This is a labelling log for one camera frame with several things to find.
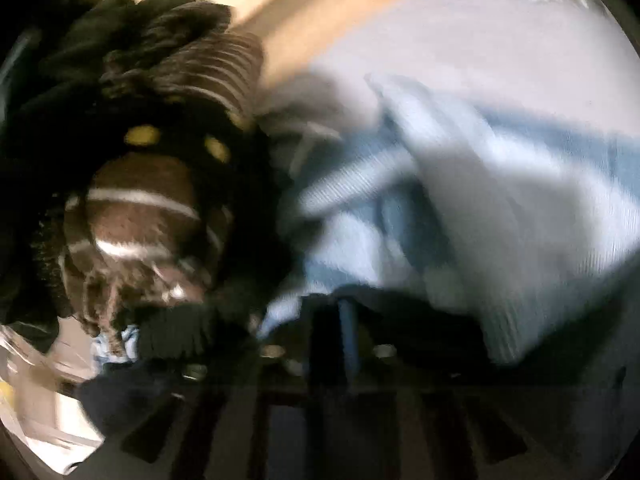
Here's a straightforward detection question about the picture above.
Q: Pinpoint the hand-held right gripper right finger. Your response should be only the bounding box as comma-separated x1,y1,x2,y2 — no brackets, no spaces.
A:
350,300,531,480

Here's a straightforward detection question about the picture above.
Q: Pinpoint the navy button cardigan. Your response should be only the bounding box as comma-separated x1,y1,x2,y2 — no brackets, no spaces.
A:
80,285,501,441

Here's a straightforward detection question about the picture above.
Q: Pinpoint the blue striped blanket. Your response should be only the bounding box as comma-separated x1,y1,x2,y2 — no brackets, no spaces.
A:
255,75,640,366

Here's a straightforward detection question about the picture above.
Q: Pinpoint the brown striped sweater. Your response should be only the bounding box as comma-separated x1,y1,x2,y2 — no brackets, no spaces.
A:
60,0,266,356

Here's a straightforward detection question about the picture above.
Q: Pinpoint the grey bed sheet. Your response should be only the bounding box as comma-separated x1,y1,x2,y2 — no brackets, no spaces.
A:
255,0,640,241

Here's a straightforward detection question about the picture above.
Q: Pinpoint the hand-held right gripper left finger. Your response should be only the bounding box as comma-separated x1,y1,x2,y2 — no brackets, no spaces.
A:
120,295,351,480

